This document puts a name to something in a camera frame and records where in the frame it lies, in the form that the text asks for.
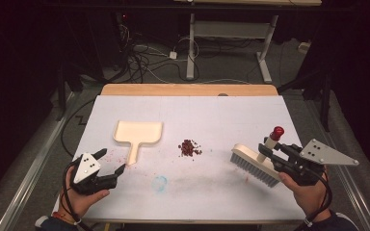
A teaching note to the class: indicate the black tripod stand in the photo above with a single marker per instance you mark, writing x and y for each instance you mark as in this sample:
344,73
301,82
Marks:
324,89

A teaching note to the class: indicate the red orange wristband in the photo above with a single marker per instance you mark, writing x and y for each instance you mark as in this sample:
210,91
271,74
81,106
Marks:
62,218

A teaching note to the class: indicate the white power strip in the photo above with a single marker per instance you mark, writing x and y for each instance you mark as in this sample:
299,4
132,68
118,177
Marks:
304,47

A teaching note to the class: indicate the metal floor rail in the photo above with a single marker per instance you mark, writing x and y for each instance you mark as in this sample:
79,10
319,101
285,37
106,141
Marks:
32,170
350,186

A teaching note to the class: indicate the white metal desk frame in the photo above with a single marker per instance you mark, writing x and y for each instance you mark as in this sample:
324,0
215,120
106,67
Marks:
191,48

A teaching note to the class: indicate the pile of red crumbs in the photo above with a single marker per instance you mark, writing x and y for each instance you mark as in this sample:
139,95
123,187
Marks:
189,148

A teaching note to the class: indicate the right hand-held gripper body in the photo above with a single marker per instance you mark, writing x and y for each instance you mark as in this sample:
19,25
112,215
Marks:
305,162

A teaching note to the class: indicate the white table cover sheet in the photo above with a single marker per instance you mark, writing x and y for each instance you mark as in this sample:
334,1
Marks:
186,118

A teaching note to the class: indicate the person's right hand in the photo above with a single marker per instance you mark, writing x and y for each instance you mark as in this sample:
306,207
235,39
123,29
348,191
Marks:
308,197

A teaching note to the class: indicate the white power adapter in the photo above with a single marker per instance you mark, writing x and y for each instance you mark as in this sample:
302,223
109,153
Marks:
173,55

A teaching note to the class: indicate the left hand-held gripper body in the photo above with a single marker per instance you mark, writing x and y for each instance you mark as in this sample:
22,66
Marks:
86,166

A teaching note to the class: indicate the cream plastic dustpan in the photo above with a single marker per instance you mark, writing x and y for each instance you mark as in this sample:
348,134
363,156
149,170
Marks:
138,133

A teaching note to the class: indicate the wooden table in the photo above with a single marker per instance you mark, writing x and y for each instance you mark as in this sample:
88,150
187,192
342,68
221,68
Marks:
186,89

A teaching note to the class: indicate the person's left hand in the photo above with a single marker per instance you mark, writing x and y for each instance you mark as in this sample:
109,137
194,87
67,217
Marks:
77,200

